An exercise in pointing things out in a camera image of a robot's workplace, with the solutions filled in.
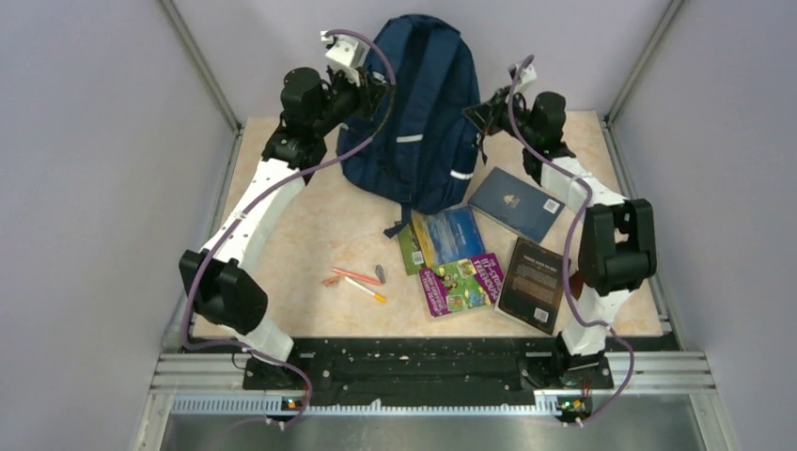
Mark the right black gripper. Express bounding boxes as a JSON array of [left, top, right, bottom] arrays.
[[462, 86, 538, 148]]

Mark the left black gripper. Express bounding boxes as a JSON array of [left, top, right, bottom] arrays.
[[313, 66, 390, 136]]

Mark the dark blue hardcover book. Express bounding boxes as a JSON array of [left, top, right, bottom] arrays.
[[468, 167, 564, 243]]

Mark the navy blue backpack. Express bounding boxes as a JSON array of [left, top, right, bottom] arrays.
[[336, 14, 482, 238]]

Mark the blue green landscape book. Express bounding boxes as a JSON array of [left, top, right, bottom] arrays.
[[398, 207, 486, 275]]

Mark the purple treehouse book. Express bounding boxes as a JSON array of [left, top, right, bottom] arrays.
[[418, 253, 504, 319]]

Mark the black paperback book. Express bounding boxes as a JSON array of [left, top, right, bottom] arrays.
[[494, 238, 564, 335]]

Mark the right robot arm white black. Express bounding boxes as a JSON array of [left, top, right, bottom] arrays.
[[463, 87, 657, 387]]

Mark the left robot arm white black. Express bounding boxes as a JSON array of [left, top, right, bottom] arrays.
[[180, 67, 397, 389]]

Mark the grey eraser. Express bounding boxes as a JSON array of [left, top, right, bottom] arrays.
[[374, 265, 386, 285]]

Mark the brown leather case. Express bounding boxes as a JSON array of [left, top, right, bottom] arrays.
[[569, 272, 585, 303]]

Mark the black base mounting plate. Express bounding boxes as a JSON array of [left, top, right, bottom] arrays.
[[242, 337, 615, 407]]

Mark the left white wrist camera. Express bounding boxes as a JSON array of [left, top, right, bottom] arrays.
[[320, 31, 367, 87]]

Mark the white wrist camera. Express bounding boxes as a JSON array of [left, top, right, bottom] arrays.
[[508, 62, 538, 92], [320, 31, 367, 87]]

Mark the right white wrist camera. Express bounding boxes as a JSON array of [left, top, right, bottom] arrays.
[[508, 62, 538, 92]]

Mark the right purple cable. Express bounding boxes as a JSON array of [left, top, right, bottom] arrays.
[[507, 54, 636, 428]]

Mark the purple cable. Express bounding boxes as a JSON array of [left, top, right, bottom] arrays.
[[507, 54, 636, 428], [180, 28, 398, 430]]

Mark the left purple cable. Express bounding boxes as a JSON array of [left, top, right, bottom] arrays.
[[180, 28, 398, 430]]

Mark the aluminium frame rail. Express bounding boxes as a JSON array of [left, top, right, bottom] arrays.
[[133, 347, 738, 450]]

